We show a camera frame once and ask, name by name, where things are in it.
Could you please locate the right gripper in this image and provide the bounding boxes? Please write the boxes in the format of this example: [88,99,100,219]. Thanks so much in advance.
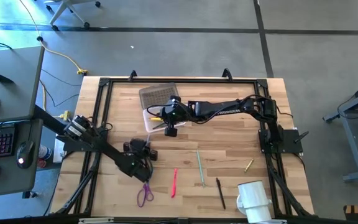
[160,95,194,138]

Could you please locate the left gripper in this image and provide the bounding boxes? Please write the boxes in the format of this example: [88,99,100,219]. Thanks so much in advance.
[122,138,158,162]

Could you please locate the purple scissors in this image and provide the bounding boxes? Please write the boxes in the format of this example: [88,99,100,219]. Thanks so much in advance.
[135,182,155,208]

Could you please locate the pink highlighter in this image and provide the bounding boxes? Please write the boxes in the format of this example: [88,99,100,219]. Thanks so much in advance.
[170,167,178,199]

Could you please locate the black pen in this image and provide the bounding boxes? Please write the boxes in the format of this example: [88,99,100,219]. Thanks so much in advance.
[215,177,227,210]

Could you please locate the clear plastic supply box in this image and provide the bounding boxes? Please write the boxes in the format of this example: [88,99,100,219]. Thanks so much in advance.
[142,107,186,134]

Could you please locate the white box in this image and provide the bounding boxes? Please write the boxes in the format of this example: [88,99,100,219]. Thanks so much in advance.
[52,138,65,164]

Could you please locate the white drink can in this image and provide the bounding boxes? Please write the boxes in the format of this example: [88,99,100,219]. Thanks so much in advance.
[37,144,53,169]

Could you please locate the black computer mouse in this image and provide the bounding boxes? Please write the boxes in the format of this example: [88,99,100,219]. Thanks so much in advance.
[16,140,35,170]

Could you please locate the dark grey desk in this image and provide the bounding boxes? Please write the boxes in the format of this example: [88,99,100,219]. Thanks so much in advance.
[0,118,44,200]

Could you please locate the white office chair base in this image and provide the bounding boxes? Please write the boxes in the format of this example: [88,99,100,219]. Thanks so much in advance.
[44,0,101,32]

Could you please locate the black bar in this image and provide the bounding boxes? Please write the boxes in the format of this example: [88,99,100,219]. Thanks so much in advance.
[0,72,14,84]

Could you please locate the black aluminium table frame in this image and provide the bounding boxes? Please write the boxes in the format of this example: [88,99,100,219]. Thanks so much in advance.
[50,68,315,218]

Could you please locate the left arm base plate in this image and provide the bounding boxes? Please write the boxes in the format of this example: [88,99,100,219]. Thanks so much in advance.
[56,133,108,153]

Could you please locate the white bracket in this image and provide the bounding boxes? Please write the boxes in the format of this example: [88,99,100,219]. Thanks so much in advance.
[78,217,114,224]

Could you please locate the yellow power plug cable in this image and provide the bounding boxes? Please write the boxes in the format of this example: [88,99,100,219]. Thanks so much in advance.
[42,82,71,121]

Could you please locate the yellow extension cable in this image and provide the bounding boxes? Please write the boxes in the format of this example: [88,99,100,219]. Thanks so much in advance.
[17,0,89,76]

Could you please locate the thin black floor cable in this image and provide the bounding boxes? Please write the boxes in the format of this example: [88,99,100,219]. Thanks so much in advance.
[39,68,82,108]

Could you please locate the white cylindrical mount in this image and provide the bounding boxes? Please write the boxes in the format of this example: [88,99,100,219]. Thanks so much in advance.
[236,180,273,223]

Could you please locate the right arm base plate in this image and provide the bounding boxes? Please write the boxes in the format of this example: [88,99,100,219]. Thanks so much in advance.
[258,127,310,155]

